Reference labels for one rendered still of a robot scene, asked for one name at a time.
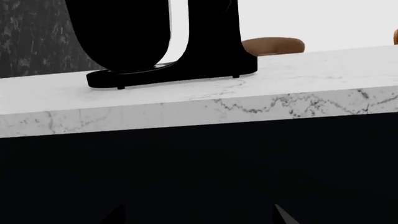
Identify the black stand mixer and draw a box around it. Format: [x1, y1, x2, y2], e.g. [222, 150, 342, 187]
[86, 0, 259, 91]

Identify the marble top kitchen island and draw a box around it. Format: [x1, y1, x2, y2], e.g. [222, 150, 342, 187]
[0, 44, 398, 224]

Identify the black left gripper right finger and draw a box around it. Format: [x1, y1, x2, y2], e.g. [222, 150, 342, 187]
[273, 203, 300, 224]

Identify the black mixer bowl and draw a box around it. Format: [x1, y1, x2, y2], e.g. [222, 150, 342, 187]
[64, 0, 172, 73]

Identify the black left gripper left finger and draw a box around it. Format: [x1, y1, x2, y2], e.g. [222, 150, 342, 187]
[99, 203, 126, 224]

